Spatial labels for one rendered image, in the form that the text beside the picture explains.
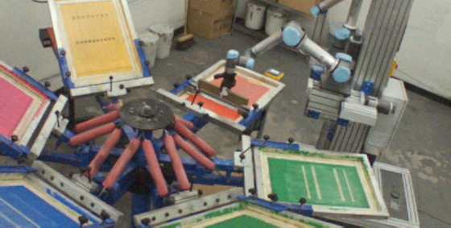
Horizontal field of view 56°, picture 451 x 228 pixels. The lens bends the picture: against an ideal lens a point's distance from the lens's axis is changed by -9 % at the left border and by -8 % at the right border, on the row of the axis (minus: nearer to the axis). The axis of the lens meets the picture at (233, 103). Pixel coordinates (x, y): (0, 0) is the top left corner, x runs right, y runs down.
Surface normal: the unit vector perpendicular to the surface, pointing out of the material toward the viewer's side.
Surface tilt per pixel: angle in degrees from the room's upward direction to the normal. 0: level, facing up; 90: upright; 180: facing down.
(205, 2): 90
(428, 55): 90
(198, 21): 90
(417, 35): 90
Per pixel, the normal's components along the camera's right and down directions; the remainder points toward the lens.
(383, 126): -0.19, 0.49
